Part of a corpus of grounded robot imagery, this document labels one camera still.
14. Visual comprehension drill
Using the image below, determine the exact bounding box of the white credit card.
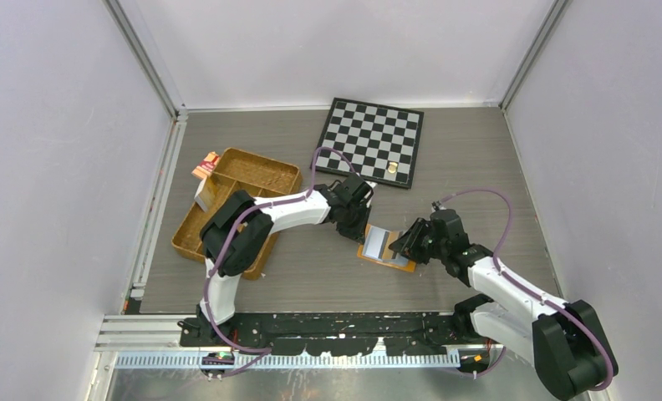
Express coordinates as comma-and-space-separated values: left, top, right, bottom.
361, 226, 390, 261

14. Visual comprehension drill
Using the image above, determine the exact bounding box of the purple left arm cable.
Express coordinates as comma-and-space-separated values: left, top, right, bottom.
202, 146, 359, 378

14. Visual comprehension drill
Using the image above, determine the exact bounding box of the remaining white tray card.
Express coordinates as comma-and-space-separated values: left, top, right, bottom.
194, 175, 217, 212

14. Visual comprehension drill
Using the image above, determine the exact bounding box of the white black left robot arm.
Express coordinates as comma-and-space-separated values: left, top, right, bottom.
199, 174, 375, 346

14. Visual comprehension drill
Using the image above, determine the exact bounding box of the black white chessboard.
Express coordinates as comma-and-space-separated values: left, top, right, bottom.
313, 98, 425, 190

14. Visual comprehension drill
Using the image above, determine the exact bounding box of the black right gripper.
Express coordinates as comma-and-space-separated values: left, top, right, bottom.
388, 218, 448, 266

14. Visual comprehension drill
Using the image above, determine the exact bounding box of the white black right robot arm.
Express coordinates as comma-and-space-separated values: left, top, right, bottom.
389, 209, 619, 400

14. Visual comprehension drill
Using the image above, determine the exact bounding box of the red playing card box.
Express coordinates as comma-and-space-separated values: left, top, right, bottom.
191, 151, 220, 180

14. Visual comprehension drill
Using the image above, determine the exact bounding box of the orange leather card holder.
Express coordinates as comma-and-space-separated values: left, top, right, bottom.
357, 224, 416, 272

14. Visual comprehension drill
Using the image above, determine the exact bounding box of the aluminium slotted rail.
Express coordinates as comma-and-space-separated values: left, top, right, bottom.
115, 350, 461, 370

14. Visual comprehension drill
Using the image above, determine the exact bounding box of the woven rattan divided tray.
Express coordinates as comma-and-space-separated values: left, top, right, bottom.
171, 148, 302, 280

